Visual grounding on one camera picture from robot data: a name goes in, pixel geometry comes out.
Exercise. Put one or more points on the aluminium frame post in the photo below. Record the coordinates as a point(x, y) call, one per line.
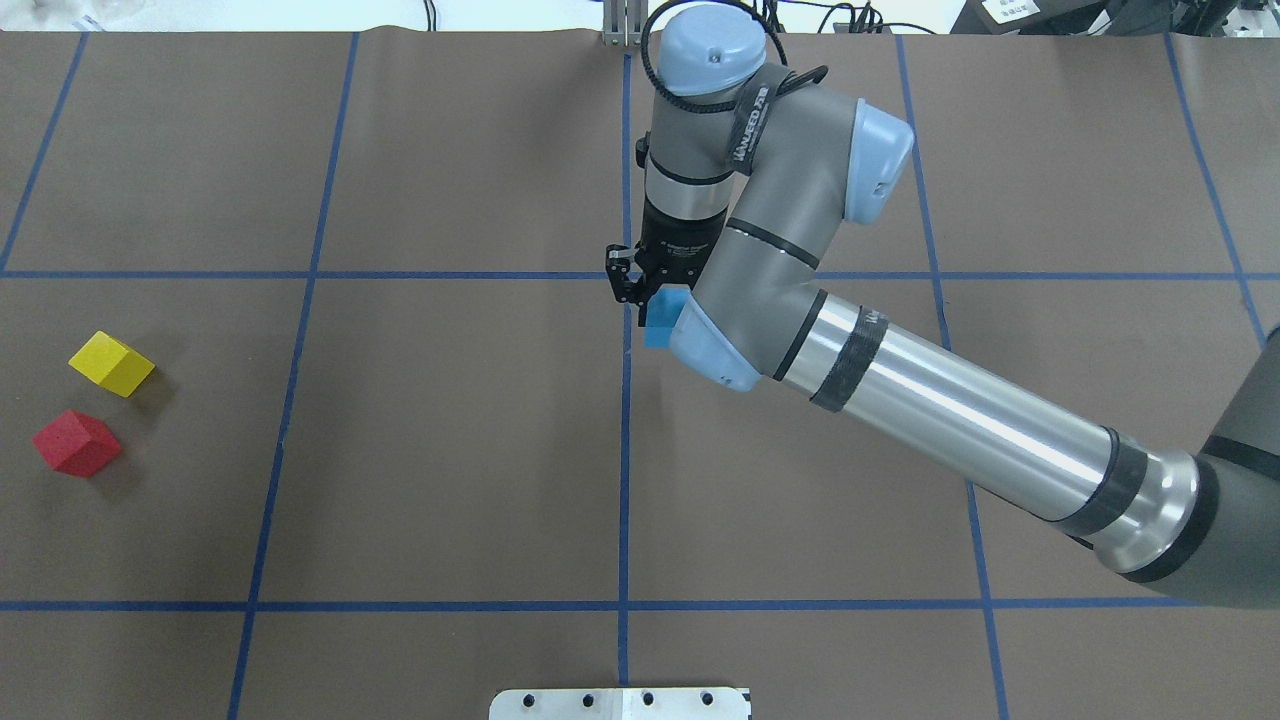
point(623, 22)

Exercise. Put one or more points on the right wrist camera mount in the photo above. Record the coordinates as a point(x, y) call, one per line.
point(618, 265)

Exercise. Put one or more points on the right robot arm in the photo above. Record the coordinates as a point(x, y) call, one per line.
point(749, 169)

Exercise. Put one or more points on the red cube block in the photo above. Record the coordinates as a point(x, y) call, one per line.
point(77, 444)

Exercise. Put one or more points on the blue cube block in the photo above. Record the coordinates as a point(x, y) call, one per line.
point(662, 311)

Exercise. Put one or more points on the yellow cube block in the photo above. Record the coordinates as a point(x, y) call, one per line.
point(111, 364)

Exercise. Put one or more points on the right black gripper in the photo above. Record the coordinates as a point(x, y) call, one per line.
point(676, 243)

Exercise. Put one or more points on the white pedestal column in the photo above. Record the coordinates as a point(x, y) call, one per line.
point(623, 703)

